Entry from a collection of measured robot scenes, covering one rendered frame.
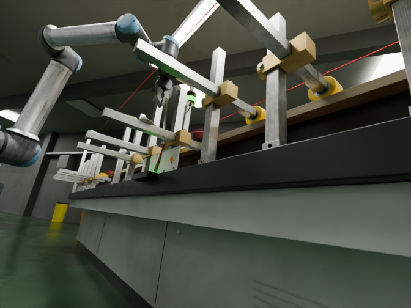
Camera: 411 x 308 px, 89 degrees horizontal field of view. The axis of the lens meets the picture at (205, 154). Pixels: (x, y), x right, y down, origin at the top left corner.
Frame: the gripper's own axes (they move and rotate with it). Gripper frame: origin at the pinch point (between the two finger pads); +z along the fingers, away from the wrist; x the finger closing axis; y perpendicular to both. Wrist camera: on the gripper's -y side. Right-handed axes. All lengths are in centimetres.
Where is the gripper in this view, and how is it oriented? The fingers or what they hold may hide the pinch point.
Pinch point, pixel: (160, 104)
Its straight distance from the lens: 97.9
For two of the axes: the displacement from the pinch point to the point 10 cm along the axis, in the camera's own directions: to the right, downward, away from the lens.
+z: -1.1, 9.5, -3.0
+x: -7.7, -2.7, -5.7
